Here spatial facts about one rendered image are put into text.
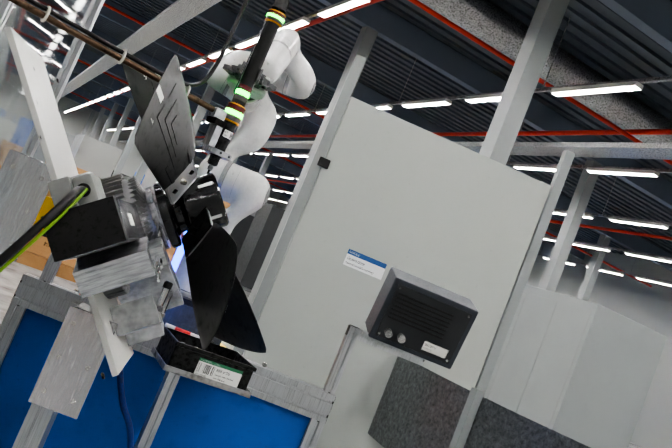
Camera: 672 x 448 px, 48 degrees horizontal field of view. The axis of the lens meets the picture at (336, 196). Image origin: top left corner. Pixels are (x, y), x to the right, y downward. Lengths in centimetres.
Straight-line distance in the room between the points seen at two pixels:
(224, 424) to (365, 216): 169
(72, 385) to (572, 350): 999
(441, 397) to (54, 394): 203
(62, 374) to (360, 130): 233
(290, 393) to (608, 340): 953
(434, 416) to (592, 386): 821
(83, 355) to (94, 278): 27
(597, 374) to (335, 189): 829
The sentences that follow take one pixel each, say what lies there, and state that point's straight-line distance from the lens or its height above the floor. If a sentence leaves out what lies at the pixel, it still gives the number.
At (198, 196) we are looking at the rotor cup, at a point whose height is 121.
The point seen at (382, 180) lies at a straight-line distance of 362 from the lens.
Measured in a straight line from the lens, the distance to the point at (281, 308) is 356.
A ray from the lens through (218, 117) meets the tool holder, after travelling 172.
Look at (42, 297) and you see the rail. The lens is 214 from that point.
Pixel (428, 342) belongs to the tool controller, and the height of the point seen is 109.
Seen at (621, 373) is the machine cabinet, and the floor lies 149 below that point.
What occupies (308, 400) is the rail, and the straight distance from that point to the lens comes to 215.
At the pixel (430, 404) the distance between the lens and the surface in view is 335.
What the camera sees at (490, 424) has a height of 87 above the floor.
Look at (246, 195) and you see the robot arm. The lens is 227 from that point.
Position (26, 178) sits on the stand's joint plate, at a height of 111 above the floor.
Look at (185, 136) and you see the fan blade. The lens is 152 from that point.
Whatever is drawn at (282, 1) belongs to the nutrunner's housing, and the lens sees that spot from 181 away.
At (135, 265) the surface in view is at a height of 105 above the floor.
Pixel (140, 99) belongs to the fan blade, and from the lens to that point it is 171.
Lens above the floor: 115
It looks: 6 degrees up
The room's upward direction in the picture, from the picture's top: 22 degrees clockwise
